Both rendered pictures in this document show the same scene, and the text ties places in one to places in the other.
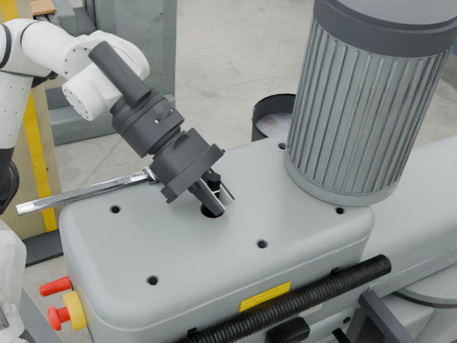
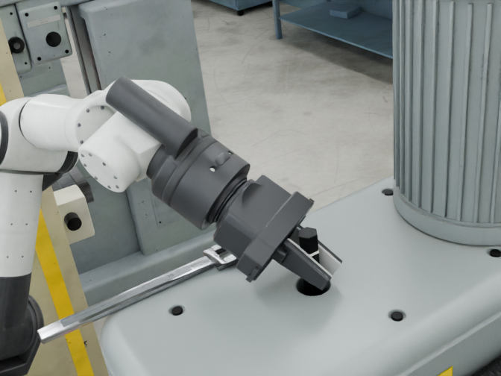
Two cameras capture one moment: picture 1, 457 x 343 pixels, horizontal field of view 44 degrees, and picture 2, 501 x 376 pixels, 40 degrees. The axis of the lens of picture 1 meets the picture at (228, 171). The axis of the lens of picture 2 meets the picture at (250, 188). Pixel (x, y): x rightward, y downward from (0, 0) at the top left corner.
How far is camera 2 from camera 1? 0.17 m
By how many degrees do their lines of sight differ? 12
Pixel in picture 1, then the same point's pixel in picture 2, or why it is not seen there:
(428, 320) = not seen: outside the picture
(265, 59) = (326, 166)
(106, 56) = (130, 94)
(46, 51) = (52, 123)
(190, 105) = not seen: hidden behind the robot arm
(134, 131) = (185, 189)
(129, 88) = (168, 129)
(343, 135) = (476, 136)
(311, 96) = (417, 93)
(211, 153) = (295, 203)
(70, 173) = not seen: hidden behind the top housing
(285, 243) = (431, 309)
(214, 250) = (330, 336)
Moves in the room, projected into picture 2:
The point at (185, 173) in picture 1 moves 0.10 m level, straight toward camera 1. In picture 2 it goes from (267, 233) to (279, 297)
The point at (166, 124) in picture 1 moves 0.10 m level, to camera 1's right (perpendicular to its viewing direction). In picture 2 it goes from (226, 171) to (324, 162)
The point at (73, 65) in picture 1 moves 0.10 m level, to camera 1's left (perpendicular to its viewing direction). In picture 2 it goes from (90, 131) to (7, 139)
